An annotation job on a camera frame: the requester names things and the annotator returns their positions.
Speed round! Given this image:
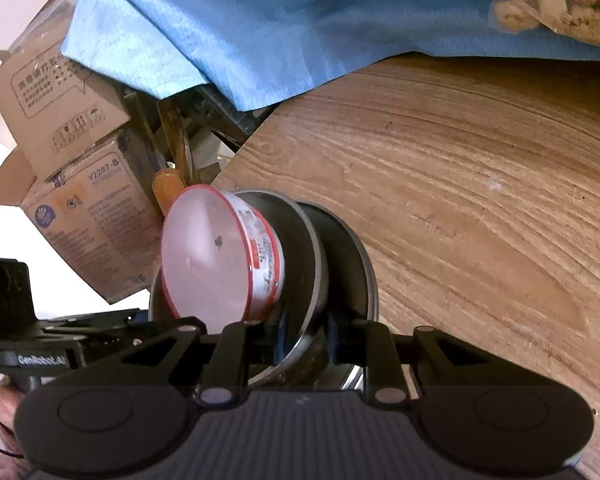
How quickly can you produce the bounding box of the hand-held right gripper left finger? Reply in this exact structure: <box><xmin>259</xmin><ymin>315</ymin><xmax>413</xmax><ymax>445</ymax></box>
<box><xmin>120</xmin><ymin>310</ymin><xmax>287</xmax><ymax>406</ymax></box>

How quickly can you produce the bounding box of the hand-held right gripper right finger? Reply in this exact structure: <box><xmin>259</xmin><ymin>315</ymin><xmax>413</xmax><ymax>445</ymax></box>
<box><xmin>325</xmin><ymin>310</ymin><xmax>498</xmax><ymax>406</ymax></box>

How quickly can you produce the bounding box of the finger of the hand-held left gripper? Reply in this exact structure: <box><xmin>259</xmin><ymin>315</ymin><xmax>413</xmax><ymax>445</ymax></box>
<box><xmin>80</xmin><ymin>307</ymin><xmax>178</xmax><ymax>350</ymax></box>

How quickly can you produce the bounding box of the large shallow steel plate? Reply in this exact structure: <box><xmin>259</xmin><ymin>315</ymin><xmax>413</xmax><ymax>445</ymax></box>
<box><xmin>147</xmin><ymin>201</ymin><xmax>380</xmax><ymax>392</ymax></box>

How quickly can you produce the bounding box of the deep steel bowl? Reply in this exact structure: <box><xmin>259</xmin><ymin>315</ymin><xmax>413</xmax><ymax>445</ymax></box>
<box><xmin>232</xmin><ymin>188</ymin><xmax>329</xmax><ymax>383</ymax></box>

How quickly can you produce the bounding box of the white ceramic bowl red rim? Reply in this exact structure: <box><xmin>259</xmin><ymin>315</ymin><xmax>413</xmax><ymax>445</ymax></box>
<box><xmin>160</xmin><ymin>185</ymin><xmax>286</xmax><ymax>323</ymax></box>

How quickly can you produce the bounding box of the person's left forearm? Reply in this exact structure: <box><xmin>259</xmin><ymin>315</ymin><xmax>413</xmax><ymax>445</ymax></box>
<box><xmin>0</xmin><ymin>422</ymin><xmax>36</xmax><ymax>480</ymax></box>

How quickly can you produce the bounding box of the person's left hand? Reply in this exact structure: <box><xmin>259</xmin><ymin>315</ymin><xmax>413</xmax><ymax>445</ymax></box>
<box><xmin>0</xmin><ymin>384</ymin><xmax>28</xmax><ymax>428</ymax></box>

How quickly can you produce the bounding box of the taped cardboard box blue logo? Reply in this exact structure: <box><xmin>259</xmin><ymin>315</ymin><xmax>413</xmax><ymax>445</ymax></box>
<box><xmin>0</xmin><ymin>137</ymin><xmax>163</xmax><ymax>306</ymax></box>

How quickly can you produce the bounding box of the wooden chair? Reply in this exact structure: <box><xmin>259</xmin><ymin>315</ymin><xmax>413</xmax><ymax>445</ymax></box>
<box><xmin>152</xmin><ymin>170</ymin><xmax>191</xmax><ymax>217</ymax></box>

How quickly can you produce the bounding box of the light blue cloth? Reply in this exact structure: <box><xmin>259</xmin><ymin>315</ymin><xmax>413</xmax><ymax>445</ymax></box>
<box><xmin>62</xmin><ymin>0</ymin><xmax>600</xmax><ymax>111</ymax></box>

